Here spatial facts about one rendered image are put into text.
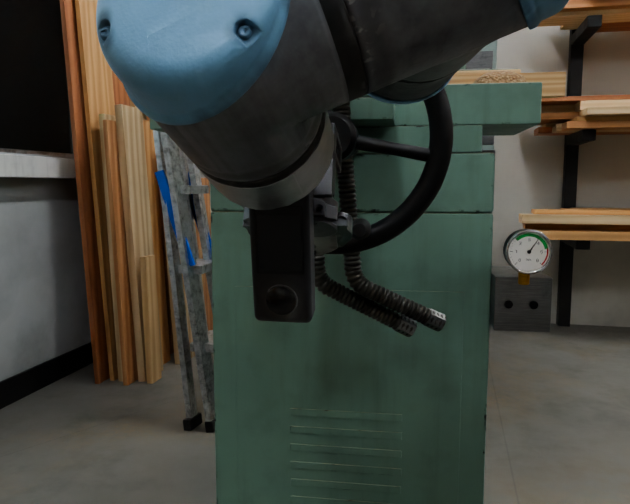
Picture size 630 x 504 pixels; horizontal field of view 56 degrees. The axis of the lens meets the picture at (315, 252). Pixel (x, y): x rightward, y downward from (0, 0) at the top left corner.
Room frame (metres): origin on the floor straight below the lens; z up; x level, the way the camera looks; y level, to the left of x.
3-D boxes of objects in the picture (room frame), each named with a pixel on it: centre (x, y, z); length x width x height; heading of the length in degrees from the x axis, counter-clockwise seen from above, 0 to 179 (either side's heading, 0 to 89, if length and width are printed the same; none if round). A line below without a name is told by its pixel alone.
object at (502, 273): (0.90, -0.31, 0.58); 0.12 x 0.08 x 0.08; 171
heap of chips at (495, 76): (0.96, -0.29, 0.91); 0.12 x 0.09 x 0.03; 171
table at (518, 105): (0.98, -0.04, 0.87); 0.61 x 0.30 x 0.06; 81
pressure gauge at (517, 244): (0.84, -0.30, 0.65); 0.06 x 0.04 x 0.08; 81
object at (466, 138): (1.02, -0.06, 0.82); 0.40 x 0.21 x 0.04; 81
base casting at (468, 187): (1.21, -0.09, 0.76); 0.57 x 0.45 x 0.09; 171
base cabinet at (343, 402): (1.20, -0.09, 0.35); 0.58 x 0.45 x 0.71; 171
